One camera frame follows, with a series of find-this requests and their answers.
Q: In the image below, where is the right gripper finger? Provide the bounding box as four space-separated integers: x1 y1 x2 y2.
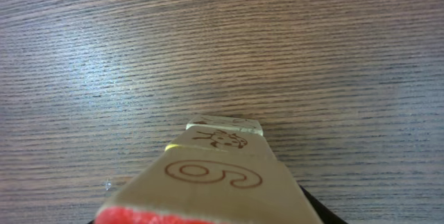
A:
300 186 348 224

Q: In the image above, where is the yellow ladybug block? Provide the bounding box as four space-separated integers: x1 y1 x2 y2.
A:
165 126 276 159

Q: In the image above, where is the green O block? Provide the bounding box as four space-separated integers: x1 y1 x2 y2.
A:
186 115 264 136

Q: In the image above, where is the red I block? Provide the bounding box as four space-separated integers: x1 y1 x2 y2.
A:
95 147 321 224

